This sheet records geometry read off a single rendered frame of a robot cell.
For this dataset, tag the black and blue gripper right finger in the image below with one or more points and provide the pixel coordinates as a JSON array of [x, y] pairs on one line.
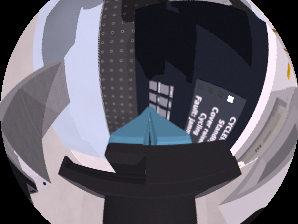
[[165, 132]]

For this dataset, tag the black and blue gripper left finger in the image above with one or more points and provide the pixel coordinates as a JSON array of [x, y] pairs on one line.
[[136, 131]]

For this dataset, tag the white real-time pcr cycler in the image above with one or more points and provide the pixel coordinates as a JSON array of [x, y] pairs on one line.
[[219, 72]]

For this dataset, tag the white well pcr plate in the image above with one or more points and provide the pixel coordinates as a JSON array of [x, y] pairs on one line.
[[268, 136]]

